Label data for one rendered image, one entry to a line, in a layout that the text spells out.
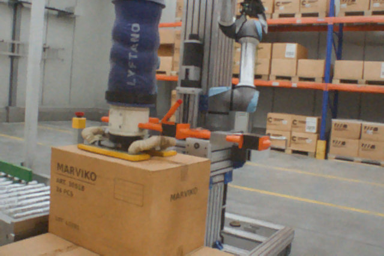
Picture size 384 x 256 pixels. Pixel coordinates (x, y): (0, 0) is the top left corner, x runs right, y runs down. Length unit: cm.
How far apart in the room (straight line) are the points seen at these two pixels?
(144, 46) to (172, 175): 55
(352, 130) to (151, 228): 732
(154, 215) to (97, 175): 30
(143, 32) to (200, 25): 79
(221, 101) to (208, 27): 50
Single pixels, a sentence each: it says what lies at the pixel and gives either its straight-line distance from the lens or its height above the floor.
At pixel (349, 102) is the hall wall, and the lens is 993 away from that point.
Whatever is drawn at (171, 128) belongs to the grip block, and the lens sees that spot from 155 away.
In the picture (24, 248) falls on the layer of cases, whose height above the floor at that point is 54.
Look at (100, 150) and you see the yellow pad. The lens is 168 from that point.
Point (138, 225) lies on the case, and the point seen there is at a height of 73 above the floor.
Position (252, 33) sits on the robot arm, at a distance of 223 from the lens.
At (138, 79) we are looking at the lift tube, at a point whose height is 127.
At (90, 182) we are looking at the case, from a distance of 166.
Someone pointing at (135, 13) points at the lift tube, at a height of 154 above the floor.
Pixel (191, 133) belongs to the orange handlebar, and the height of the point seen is 107.
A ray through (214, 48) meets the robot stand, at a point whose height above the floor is 149.
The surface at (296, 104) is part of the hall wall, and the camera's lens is 1024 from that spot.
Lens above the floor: 124
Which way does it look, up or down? 3 degrees down
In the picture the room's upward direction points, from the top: 4 degrees clockwise
